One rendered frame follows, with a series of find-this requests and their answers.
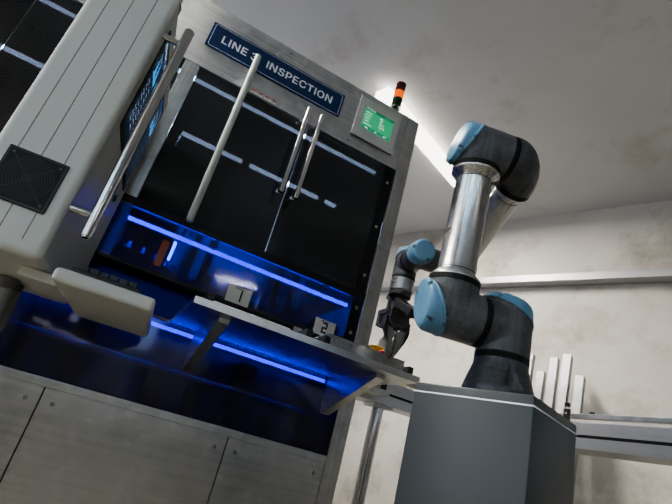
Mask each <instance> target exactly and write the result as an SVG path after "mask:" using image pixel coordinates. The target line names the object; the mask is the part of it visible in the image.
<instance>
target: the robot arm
mask: <svg viewBox="0 0 672 504"><path fill-rule="evenodd" d="M446 162H447V163H448V164H449V165H453V167H452V172H451V175H452V177H453V179H454V180H455V181H456V183H455V188H454V192H453V197H452V202H451V207H450V211H449V216H448V221H447V225H446V230H445V235H444V239H443V244H442V249H441V250H438V249H435V247H434V245H433V244H432V243H431V242H430V241H429V240H426V239H419V240H417V241H415V242H413V243H412V244H410V245H409V246H403V247H400V248H399V249H398V251H397V254H396V257H395V264H394V268H393V273H392V278H391V280H390V282H391V283H390V287H389V294H388V295H387V296H386V299H387V300H388V302H387V306H386V308H385V309H382V310H378V315H377V319H376V324H375V326H377V327H379V328H381V329H382V330H383V333H384V335H383V337H382V338H381V339H380V340H379V346H381V347H383V348H384V351H385V355H386V357H387V359H391V358H393V357H394V356H395V355H396V354H397V353H398V351H399V350H400V349H401V347H402V346H403V345H404V343H405V342H406V340H407V339H408V337H409V333H410V326H411V325H410V324H409V323H410V321H409V319H410V318H411V319H415V322H416V325H417V326H418V327H419V328H420V329H421V330H422V331H425V332H428V333H430V334H432V335H434V336H436V337H442V338H446V339H449V340H452V341H455V342H458V343H461V344H465V345H468V346H471V347H474V348H475V351H474V358H473V363H472V365H471V367H470V369H469V371H468V373H467V375H466V377H465V379H464V381H463V383H462V385H461V387H468V388H476V389H485V390H493V391H502V392H511V393H519V394H528V395H534V392H533V388H532V383H531V379H530V375H529V366H530V356H531V345H532V335H533V330H534V312H533V310H532V307H531V306H530V305H529V304H528V303H527V302H526V301H524V300H523V299H521V298H519V297H517V296H515V295H512V294H508V293H501V292H488V293H486V294H484V295H480V287H481V282H480V281H479V280H478V278H477V277H476V273H477V264H478V259H479V257H480V256H481V254H482V253H483V252H484V250H485V249H486V248H487V246H488V245H489V244H490V242H491V241H492V240H493V238H494V237H495V236H496V234H497V233H498V232H499V230H500V229H501V228H502V226H503V225H504V224H505V222H506V221H507V220H508V218H509V217H510V216H511V214H512V213H513V212H514V210H515V209H516V208H517V206H518V205H519V204H520V203H524V202H526V201H527V200H528V199H529V197H530V196H531V195H532V193H533V191H534V190H535V187H536V185H537V182H538V179H539V173H540V162H539V158H538V154H537V152H536V150H535V149H534V147H533V146H532V145H531V144H530V143H529V142H528V141H526V140H524V139H522V138H520V137H516V136H513V135H511V134H508V133H505V132H503V131H500V130H497V129H495V128H492V127H489V126H486V124H481V123H477V122H474V121H469V122H467V123H466V124H464V125H463V127H462V128H461V129H460V130H459V132H458V133H457V135H456V137H455V138H454V140H453V142H452V144H451V146H450V148H449V150H448V153H447V156H446ZM494 185H495V189H494V190H493V192H492V193H491V188H492V186H494ZM490 194H491V195H490ZM420 269H421V270H424V271H427V272H430V274H429V277H428V278H424V279H423V280H422V281H421V282H420V284H419V286H418V288H417V289H418V290H417V292H416V294H415V299H414V306H413V305H412V304H410V303H409V302H407V301H410V300H411V295H412V294H413V289H414V284H415V278H416V273H417V271H419V270H420ZM378 317H379V318H378ZM377 321H378V322H377ZM398 331H400V332H398ZM393 337H394V339H393ZM392 340H393V341H392Z"/></svg>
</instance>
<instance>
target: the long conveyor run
mask: <svg viewBox="0 0 672 504"><path fill-rule="evenodd" d="M564 406H565V407H566V409H564V412H563V413H559V414H561V415H562V416H563V417H565V418H566V419H567V420H569V421H570V422H572V423H573V424H574V425H576V434H577V436H576V446H575V454H581V455H589V456H596V457H604V458H612V459H620V460H627V461H635V462H643V463H650V464H658V465H666V466H672V418H666V417H644V416H622V415H601V414H595V413H594V412H590V413H589V414H579V413H570V412H571V410H570V409H568V407H571V404H570V403H569V402H565V403H564Z"/></svg>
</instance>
